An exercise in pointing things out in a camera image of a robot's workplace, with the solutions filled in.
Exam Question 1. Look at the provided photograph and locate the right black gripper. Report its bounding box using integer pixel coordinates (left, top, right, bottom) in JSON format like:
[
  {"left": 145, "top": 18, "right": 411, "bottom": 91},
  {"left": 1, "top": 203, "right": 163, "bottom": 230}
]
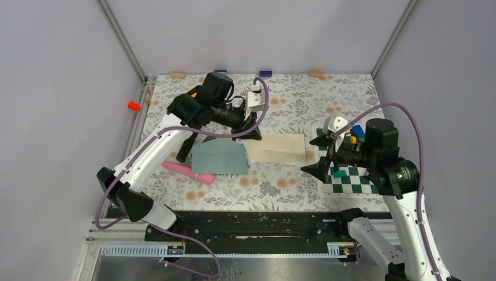
[{"left": 300, "top": 131, "right": 376, "bottom": 182}]

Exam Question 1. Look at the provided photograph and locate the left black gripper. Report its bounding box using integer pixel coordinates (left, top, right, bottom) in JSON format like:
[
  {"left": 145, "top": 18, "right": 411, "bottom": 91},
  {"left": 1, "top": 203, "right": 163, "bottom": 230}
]
[{"left": 212, "top": 100, "right": 263, "bottom": 142}]

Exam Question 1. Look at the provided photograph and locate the beige letter paper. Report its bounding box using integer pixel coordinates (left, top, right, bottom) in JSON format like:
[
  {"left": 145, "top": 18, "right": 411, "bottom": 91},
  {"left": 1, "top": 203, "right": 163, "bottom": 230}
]
[{"left": 243, "top": 133, "right": 307, "bottom": 166}]

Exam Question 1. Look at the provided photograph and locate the light blue envelope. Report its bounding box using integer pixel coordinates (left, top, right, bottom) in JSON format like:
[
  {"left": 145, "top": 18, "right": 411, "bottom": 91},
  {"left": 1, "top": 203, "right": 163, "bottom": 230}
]
[{"left": 191, "top": 139, "right": 249, "bottom": 175}]

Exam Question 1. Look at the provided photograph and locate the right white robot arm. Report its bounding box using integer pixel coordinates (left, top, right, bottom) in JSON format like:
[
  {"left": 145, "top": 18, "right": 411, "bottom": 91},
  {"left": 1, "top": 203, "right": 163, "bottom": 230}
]
[{"left": 302, "top": 116, "right": 454, "bottom": 280}]

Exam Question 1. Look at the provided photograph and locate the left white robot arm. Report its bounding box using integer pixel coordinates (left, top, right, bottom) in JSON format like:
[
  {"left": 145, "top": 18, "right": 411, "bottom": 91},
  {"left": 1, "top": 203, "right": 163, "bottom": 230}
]
[{"left": 94, "top": 71, "right": 270, "bottom": 241}]

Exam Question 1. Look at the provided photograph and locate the teal small block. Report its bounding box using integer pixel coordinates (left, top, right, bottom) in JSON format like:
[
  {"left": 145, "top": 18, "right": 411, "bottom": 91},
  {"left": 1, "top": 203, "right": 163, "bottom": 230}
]
[{"left": 332, "top": 170, "right": 347, "bottom": 179}]

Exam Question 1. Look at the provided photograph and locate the blue green lego block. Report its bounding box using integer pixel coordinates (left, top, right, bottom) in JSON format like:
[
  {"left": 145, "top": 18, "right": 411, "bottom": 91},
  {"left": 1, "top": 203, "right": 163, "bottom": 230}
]
[{"left": 350, "top": 125, "right": 365, "bottom": 141}]

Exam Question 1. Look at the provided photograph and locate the floral table mat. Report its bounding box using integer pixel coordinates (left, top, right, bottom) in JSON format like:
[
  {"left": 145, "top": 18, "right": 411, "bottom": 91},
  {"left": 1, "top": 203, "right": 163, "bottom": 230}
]
[{"left": 144, "top": 74, "right": 387, "bottom": 212}]

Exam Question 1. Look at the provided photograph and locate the green white chessboard mat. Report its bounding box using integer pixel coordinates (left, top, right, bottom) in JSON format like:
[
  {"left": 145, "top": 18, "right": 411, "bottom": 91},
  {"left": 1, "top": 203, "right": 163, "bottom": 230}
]
[{"left": 314, "top": 128, "right": 383, "bottom": 199}]

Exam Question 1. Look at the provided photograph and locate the grey lego baseplate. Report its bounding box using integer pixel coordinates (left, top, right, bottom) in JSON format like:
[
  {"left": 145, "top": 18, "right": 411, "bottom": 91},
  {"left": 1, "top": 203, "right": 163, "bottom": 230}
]
[{"left": 202, "top": 136, "right": 216, "bottom": 143}]

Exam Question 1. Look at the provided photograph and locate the dark purple lego brick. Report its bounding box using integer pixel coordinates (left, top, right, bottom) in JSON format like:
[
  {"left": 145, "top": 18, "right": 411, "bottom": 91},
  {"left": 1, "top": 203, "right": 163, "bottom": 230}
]
[{"left": 259, "top": 70, "right": 273, "bottom": 77}]

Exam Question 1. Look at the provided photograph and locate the right wooden cylinder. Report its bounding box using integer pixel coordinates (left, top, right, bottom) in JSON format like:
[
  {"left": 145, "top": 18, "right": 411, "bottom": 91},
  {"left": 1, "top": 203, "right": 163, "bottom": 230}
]
[{"left": 308, "top": 71, "right": 327, "bottom": 81}]

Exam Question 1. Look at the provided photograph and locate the wooden cylinder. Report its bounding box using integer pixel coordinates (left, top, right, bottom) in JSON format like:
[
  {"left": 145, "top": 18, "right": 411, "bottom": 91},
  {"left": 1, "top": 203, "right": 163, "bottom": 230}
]
[
  {"left": 170, "top": 72, "right": 186, "bottom": 80},
  {"left": 308, "top": 71, "right": 327, "bottom": 81}
]

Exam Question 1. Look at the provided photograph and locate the left wooden cylinder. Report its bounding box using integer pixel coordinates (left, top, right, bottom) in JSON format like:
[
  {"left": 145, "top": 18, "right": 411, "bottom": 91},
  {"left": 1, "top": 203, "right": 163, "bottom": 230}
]
[{"left": 170, "top": 72, "right": 186, "bottom": 80}]

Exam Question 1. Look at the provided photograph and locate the orange red cap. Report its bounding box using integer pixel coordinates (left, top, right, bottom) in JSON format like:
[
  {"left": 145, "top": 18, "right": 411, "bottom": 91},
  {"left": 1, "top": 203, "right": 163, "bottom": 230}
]
[{"left": 127, "top": 101, "right": 142, "bottom": 112}]

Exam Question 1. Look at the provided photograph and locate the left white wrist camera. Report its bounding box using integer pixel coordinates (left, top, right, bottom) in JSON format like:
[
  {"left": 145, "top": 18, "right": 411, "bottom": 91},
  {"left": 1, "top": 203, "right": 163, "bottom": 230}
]
[{"left": 245, "top": 84, "right": 266, "bottom": 114}]

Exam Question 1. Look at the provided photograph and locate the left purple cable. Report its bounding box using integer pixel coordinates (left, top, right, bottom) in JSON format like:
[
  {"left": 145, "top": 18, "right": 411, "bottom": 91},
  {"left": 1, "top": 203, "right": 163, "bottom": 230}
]
[{"left": 94, "top": 77, "right": 270, "bottom": 279}]

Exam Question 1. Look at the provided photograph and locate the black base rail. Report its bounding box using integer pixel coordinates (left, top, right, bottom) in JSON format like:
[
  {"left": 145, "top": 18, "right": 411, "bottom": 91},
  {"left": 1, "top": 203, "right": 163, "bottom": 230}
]
[{"left": 169, "top": 211, "right": 354, "bottom": 255}]

